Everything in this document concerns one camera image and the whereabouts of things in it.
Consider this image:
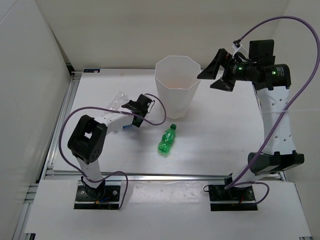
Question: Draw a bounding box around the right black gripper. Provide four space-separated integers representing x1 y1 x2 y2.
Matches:
197 49 256 92

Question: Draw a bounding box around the clear bottle with blue label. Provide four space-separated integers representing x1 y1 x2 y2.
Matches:
122 124 133 130

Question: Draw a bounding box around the orange plastic juice bottle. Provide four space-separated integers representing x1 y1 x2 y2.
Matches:
166 78 194 89

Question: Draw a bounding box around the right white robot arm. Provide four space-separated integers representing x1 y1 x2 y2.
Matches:
197 48 305 200

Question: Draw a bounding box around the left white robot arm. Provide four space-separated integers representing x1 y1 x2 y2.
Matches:
67 94 152 201

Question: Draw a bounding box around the white octagonal plastic bin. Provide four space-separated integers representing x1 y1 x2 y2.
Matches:
154 55 201 119

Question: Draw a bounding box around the clear unlabelled plastic bottle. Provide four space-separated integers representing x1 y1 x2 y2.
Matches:
107 91 129 111

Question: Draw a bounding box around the green plastic soda bottle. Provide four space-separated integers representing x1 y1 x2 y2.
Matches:
157 124 177 156

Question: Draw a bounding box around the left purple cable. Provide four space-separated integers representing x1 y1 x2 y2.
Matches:
58 93 168 211

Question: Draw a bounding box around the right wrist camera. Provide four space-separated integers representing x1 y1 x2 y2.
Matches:
248 39 275 60

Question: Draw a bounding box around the aluminium left rail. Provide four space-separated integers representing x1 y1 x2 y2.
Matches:
12 71 82 240

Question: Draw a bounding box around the aluminium rail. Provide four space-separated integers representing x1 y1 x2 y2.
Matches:
12 71 82 240
42 171 286 181

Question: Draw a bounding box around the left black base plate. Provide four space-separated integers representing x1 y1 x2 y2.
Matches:
73 181 122 210

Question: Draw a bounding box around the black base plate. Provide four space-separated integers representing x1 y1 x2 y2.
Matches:
203 182 258 212
73 181 122 210

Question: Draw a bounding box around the aluminium front rail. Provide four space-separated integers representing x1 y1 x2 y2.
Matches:
42 171 286 181

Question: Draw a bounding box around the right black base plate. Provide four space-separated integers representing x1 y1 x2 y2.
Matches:
203 182 258 212

